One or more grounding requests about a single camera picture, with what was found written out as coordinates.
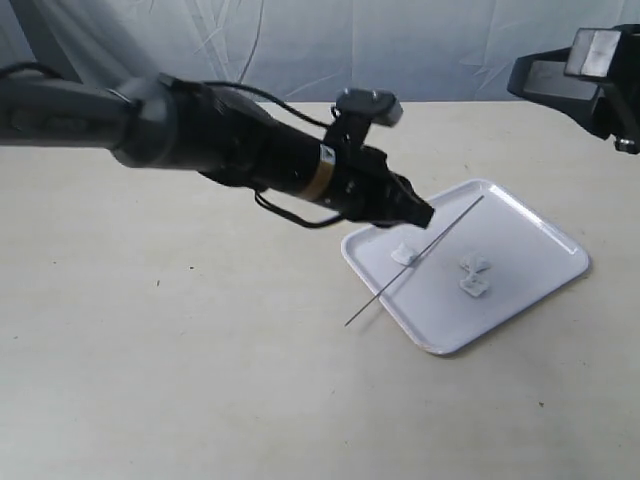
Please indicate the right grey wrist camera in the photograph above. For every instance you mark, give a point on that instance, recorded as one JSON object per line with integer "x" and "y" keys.
{"x": 592, "y": 53}

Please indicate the white rectangular plastic tray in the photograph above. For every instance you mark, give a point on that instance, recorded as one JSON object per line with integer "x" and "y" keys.
{"x": 530, "y": 259}

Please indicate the white foam piece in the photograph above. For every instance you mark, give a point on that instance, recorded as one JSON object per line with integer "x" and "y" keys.
{"x": 403, "y": 254}
{"x": 474, "y": 285}
{"x": 474, "y": 263}

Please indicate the thin metal skewer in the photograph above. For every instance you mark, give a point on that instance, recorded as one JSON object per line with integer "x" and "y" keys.
{"x": 416, "y": 259}

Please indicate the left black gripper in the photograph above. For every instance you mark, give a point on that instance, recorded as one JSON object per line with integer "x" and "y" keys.
{"x": 358, "y": 186}

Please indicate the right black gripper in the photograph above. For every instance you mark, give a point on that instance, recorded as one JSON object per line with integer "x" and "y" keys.
{"x": 540, "y": 79}

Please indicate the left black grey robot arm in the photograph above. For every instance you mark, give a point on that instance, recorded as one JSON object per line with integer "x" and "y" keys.
{"x": 219, "y": 130}

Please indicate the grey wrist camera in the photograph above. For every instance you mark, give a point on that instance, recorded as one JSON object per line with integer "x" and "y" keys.
{"x": 592, "y": 53}
{"x": 356, "y": 110}

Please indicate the grey fabric backdrop curtain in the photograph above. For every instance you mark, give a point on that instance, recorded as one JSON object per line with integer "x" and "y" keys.
{"x": 302, "y": 51}

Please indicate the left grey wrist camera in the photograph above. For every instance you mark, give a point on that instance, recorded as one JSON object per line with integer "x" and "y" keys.
{"x": 356, "y": 110}

